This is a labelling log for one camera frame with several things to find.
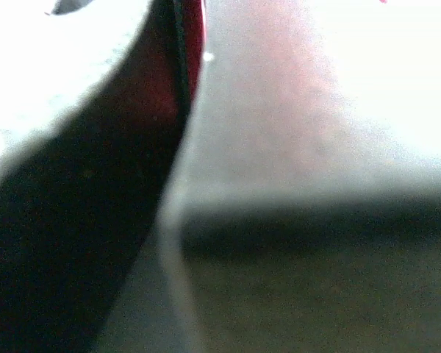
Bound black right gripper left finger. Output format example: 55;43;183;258
0;1;191;352

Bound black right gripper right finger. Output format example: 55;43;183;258
157;1;441;352

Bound crimson t shirt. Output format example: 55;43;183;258
173;0;207;109

